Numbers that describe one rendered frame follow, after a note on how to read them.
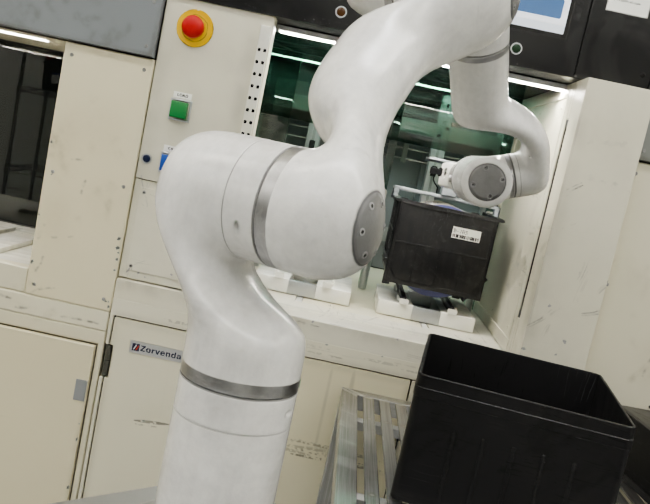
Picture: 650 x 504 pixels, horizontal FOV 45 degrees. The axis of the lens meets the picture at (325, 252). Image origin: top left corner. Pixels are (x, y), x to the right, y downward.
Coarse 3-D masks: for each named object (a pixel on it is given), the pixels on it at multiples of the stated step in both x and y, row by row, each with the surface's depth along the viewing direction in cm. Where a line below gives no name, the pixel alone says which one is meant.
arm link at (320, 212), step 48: (432, 0) 87; (480, 0) 88; (336, 48) 84; (384, 48) 83; (432, 48) 88; (480, 48) 93; (336, 96) 78; (384, 96) 81; (336, 144) 72; (384, 144) 81; (288, 192) 69; (336, 192) 69; (384, 192) 76; (288, 240) 70; (336, 240) 69
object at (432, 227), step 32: (448, 160) 169; (416, 192) 173; (448, 192) 172; (416, 224) 165; (448, 224) 165; (480, 224) 165; (384, 256) 169; (416, 256) 166; (448, 256) 166; (480, 256) 165; (448, 288) 166; (480, 288) 166
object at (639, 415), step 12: (624, 408) 135; (636, 408) 136; (636, 420) 129; (648, 420) 130; (636, 432) 128; (648, 432) 125; (636, 444) 127; (648, 444) 124; (636, 456) 127; (648, 456) 123; (636, 468) 126; (648, 468) 123; (624, 480) 128; (636, 480) 125; (648, 480) 122; (636, 492) 124; (648, 492) 121
